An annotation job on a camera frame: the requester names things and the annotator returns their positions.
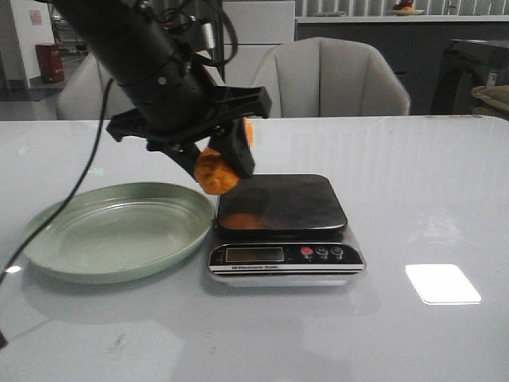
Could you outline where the dark grey counter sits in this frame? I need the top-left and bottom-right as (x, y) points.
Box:
(296, 15), (508, 115)

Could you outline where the plate with fruit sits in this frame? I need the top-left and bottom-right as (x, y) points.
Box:
(390, 0), (425, 16)

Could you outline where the orange corn cob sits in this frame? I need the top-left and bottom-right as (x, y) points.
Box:
(195, 118), (253, 195)

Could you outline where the black appliance at right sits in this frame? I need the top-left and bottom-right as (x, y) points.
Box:
(430, 39), (508, 115)

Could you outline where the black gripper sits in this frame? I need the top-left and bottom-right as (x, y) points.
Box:
(107, 69), (271, 184)

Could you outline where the black electronic kitchen scale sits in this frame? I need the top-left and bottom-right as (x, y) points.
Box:
(208, 174), (367, 287)

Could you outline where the white cabinet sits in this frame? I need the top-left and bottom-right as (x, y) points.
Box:
(223, 1), (295, 87)

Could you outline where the beige cushion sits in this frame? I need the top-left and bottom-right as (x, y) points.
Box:
(471, 85), (509, 120)

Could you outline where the left grey upholstered chair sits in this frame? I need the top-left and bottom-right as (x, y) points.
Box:
(56, 53), (134, 120)

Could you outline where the red trash bin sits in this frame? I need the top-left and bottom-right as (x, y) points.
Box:
(35, 43), (65, 84)

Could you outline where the light green plate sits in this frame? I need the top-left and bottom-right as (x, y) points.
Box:
(24, 182), (216, 284)

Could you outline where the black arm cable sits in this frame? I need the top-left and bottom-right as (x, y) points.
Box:
(0, 77), (115, 351)

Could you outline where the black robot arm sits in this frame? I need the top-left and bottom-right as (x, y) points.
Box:
(53, 1), (271, 179)

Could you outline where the grey upholstered chair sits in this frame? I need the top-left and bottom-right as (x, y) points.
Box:
(251, 37), (410, 119)
(56, 53), (134, 120)

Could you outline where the right grey upholstered chair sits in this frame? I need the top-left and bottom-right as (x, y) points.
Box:
(251, 37), (410, 119)

